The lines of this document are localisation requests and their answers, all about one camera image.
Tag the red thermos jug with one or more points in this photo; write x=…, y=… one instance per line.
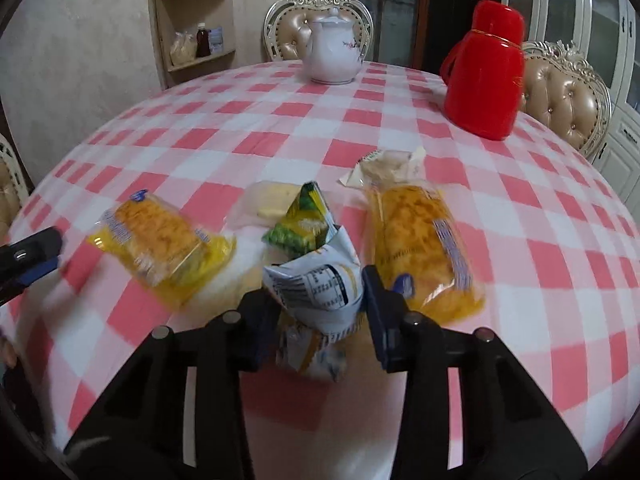
x=485, y=75

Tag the small blue white box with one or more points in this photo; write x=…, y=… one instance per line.
x=216, y=40

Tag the wooden framed glass door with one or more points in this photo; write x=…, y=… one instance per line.
x=400, y=5

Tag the yellow cake packet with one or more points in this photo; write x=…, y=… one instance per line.
x=155, y=240
x=420, y=245

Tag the cream tufted dining chair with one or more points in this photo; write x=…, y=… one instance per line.
x=565, y=95
x=10, y=190
x=287, y=30

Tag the green yellow snack packet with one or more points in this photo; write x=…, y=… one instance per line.
x=300, y=220

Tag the wooden corner shelf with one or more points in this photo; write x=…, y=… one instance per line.
x=200, y=5

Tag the beige clear pastry packet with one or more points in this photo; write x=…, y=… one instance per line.
x=382, y=167

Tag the clear bag of beige food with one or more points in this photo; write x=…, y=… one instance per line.
x=183, y=49

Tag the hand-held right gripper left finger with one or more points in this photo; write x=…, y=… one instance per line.
x=262, y=330

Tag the white blue yellow packet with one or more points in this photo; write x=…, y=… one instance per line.
x=315, y=280

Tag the dark bottle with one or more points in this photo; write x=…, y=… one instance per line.
x=202, y=41

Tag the red white checked tablecloth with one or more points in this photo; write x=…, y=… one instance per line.
x=300, y=135

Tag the white glass-front cabinet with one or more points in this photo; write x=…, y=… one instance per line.
x=590, y=20

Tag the frosted round cracker packet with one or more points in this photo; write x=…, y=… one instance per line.
x=267, y=202

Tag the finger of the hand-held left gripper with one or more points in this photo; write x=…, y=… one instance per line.
x=37, y=271
x=35, y=245

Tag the white porcelain teapot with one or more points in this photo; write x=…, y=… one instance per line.
x=330, y=50

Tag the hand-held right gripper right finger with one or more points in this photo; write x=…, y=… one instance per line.
x=379, y=320

